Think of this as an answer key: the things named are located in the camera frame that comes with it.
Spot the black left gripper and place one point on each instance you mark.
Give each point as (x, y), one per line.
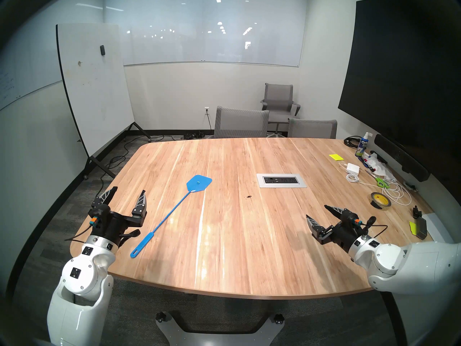
(111, 224)

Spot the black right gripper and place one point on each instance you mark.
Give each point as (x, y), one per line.
(342, 233)

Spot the blue plastic fly swatter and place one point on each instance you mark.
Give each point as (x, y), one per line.
(198, 183)

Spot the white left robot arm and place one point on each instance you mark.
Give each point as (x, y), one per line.
(79, 273)

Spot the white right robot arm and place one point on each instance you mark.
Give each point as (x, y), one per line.
(414, 266)

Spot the black and yellow tape roll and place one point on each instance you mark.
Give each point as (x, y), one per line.
(376, 204)

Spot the white power adapter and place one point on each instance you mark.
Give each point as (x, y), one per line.
(353, 168)

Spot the silver table power outlet panel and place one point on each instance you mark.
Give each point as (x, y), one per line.
(281, 180)

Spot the yellow sticky note pad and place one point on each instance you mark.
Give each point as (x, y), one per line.
(336, 156)

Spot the whiteboard marker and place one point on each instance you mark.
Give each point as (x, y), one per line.
(368, 164)

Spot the whiteboard cleaner spray bottle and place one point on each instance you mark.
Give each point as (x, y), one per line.
(362, 146)

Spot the yellow-green sticky note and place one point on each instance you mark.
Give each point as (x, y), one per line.
(412, 228)

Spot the grey mesh office chair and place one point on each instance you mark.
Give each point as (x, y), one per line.
(241, 122)
(312, 129)

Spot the black flat device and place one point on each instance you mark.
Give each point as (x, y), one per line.
(421, 228)

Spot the black video sound bar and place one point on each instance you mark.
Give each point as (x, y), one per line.
(401, 157)

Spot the mobile whiteboard on black stand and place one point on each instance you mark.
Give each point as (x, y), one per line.
(93, 96)

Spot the black base knob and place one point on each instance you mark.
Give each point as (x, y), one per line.
(161, 316)
(278, 318)

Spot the grey office chair with armrests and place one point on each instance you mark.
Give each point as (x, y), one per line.
(279, 100)

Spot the large black wall screen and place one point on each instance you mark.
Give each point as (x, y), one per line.
(396, 78)

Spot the wall whiteboard with writing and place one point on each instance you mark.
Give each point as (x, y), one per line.
(21, 78)

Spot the large glass wall board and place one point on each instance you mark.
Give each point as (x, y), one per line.
(216, 42)

